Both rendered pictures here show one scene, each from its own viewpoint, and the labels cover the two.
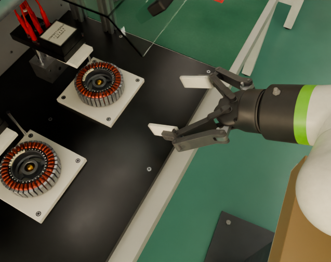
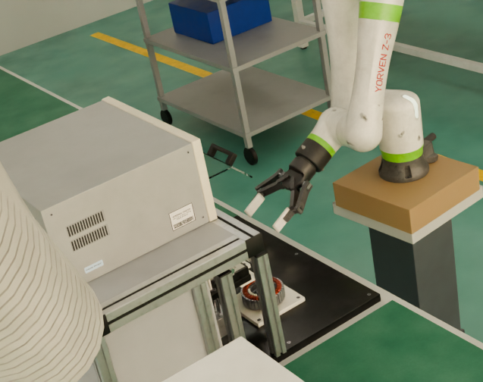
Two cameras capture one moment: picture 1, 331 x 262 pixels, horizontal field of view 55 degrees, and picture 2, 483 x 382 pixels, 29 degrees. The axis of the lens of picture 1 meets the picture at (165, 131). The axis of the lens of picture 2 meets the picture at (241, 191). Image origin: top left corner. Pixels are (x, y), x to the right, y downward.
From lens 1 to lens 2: 2.31 m
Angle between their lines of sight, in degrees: 51
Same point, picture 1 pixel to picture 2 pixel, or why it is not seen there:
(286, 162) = not seen: hidden behind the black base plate
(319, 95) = (317, 131)
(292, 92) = (308, 141)
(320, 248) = (386, 188)
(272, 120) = (315, 154)
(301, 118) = (323, 142)
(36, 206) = (292, 298)
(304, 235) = (376, 192)
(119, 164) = (283, 265)
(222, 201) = not seen: outside the picture
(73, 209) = (303, 286)
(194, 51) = not seen: hidden behind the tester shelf
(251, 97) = (297, 161)
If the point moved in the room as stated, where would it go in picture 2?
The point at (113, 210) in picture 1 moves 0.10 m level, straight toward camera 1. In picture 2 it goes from (315, 270) to (352, 264)
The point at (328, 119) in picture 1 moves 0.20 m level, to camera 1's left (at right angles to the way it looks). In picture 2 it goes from (330, 129) to (303, 163)
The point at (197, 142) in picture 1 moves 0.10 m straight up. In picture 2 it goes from (303, 198) to (298, 166)
